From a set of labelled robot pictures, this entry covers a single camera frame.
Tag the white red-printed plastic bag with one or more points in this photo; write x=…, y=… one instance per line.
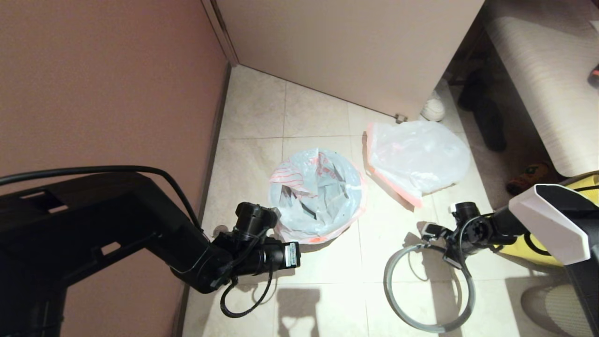
x=318, y=206

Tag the grey door frame strip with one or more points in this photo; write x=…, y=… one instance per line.
x=220, y=29

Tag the round metal floor disc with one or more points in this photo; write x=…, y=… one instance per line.
x=220, y=230

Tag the white cabinet door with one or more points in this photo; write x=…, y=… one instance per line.
x=351, y=47

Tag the small metal cabinet foot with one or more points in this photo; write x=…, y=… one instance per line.
x=400, y=118

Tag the white round fluffy object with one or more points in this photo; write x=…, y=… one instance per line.
x=433, y=108

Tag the small orange red object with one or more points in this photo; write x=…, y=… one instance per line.
x=526, y=178

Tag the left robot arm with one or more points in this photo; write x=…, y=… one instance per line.
x=93, y=224

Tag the red black object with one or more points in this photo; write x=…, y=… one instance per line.
x=594, y=77

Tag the ribbed cream vase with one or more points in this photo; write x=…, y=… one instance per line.
x=557, y=309

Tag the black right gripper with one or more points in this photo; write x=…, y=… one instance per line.
x=453, y=248

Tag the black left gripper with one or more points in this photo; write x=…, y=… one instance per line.
x=257, y=257

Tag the beige woodgrain table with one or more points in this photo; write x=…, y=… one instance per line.
x=552, y=70

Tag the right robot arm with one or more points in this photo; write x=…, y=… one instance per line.
x=552, y=220

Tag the yellow fabric bag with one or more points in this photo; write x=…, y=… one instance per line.
x=589, y=187

